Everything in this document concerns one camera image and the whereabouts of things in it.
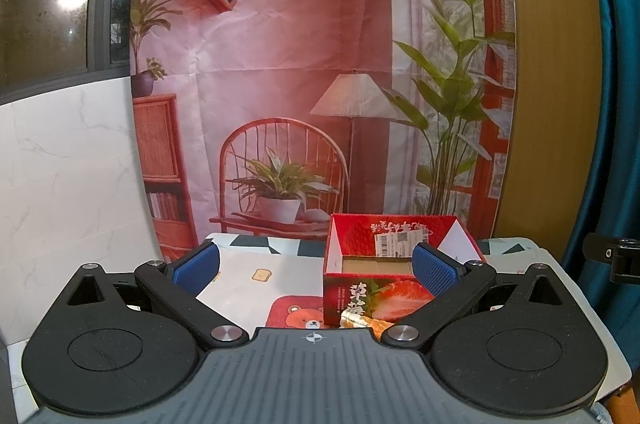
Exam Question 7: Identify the yellow wooden panel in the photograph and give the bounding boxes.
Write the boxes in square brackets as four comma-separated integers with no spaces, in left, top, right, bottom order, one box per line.
[494,0,602,257]

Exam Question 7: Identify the red strawberry cardboard box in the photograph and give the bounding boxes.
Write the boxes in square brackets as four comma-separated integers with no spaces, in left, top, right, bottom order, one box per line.
[323,214,485,326]

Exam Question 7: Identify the gold foil snack packet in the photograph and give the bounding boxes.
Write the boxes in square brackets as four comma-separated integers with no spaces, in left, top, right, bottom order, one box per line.
[340,309,394,340]

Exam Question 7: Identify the printed living room backdrop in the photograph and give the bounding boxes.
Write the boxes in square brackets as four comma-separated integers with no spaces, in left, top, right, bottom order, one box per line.
[130,0,516,260]

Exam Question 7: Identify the teal curtain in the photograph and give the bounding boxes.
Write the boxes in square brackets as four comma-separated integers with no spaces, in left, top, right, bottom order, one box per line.
[562,0,639,370]

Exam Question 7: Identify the bear pattern tablecloth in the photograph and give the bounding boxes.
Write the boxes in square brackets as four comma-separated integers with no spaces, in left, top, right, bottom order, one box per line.
[194,233,632,398]

